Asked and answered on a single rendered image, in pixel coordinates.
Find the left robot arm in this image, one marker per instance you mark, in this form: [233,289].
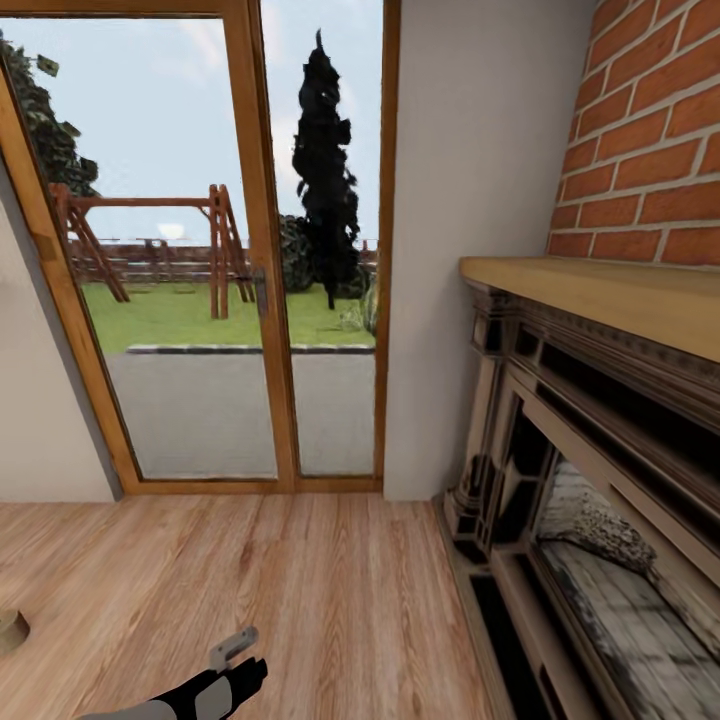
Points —
[213,694]

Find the pillar candle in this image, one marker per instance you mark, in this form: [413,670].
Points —
[13,630]

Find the wood fireplace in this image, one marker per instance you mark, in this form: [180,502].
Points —
[584,534]

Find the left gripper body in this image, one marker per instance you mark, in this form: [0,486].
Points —
[245,682]

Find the door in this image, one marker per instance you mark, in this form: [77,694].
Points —
[209,187]

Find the countertop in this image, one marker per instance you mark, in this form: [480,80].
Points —
[677,307]

